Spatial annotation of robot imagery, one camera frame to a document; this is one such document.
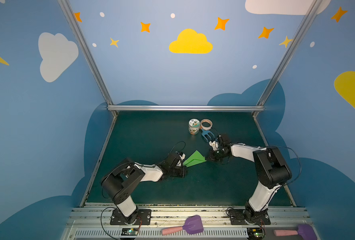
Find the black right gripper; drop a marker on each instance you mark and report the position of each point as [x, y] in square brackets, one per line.
[213, 152]

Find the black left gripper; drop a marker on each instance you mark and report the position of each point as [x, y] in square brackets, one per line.
[180, 167]

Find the green square paper sheet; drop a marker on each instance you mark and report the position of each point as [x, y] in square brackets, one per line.
[195, 159]

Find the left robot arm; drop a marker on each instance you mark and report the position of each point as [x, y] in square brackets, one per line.
[121, 182]

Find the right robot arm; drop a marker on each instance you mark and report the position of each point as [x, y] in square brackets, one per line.
[272, 171]

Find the blue garden hand rake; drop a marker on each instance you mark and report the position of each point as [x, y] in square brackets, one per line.
[208, 136]

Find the white tape roll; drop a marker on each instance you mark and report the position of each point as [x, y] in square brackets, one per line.
[206, 124]

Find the carrot snack jar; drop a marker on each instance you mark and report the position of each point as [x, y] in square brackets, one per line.
[194, 126]

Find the left green circuit board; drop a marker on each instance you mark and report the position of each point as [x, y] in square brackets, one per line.
[129, 232]

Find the green circuit board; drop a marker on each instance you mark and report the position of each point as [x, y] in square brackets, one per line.
[129, 232]
[255, 234]

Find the right green circuit board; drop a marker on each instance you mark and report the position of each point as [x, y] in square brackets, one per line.
[255, 234]

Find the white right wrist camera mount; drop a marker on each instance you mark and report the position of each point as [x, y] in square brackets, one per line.
[222, 141]

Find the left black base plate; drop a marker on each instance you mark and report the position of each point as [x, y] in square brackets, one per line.
[138, 217]

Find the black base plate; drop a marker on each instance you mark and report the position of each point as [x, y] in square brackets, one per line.
[138, 217]
[248, 217]

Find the purple scoop pink handle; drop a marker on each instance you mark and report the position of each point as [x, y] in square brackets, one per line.
[193, 225]
[305, 231]

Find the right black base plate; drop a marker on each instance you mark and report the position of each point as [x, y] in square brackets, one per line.
[248, 217]

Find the aluminium back frame rail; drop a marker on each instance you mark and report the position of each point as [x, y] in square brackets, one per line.
[144, 108]

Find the aluminium front rail base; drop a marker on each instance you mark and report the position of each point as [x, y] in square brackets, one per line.
[92, 223]

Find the aluminium right corner post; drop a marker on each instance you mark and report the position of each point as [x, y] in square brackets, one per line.
[294, 44]

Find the aluminium corner post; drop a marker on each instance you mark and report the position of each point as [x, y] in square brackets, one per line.
[294, 44]
[73, 23]

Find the aluminium left corner post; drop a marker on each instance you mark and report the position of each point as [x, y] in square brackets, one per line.
[73, 23]

